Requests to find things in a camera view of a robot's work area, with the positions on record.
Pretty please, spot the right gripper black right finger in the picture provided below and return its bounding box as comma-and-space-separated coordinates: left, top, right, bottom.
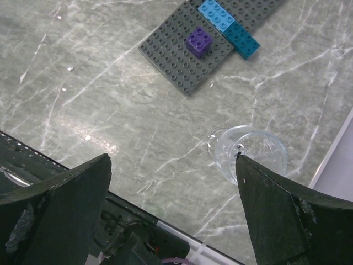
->
235, 154, 352, 264

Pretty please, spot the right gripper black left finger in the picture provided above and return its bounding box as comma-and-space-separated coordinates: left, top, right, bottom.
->
1, 153, 111, 264

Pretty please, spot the clear wine glass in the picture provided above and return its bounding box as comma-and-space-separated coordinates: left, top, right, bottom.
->
207, 125, 287, 185

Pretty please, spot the blue lego brick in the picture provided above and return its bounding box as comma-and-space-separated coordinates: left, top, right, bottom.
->
198, 0, 260, 60

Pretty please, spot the purple lego brick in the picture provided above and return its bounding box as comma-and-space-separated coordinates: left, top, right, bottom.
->
185, 26, 213, 59

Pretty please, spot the grey lego baseplate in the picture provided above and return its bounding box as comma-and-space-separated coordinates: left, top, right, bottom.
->
139, 1, 282, 95

